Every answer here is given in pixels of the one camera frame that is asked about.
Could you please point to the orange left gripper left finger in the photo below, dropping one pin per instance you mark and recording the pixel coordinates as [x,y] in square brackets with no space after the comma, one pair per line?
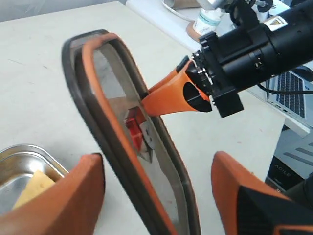
[70,207]

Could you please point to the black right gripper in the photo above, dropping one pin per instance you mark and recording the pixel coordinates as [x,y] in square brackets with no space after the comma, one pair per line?
[177,93]

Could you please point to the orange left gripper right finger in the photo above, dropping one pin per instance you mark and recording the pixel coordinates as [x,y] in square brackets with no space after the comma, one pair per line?
[248,206]

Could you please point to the yellow toy cheese wedge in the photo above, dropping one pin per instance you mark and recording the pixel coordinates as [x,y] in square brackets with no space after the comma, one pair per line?
[37,185]

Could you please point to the steel two-compartment lunch box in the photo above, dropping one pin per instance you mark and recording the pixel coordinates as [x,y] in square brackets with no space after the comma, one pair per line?
[18,164]

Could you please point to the transparent lid orange seal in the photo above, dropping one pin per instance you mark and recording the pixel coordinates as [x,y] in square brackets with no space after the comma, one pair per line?
[107,88]

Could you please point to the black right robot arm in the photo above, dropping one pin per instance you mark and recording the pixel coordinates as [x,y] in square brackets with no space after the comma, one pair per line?
[225,65]

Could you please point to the black box with lettering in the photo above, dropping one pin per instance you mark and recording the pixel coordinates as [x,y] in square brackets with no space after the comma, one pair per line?
[292,161]

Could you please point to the white labelled bottle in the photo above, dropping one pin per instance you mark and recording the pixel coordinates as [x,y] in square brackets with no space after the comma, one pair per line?
[207,21]

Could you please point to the silver laptop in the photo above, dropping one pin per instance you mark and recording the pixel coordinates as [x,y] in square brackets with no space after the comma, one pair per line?
[278,93]

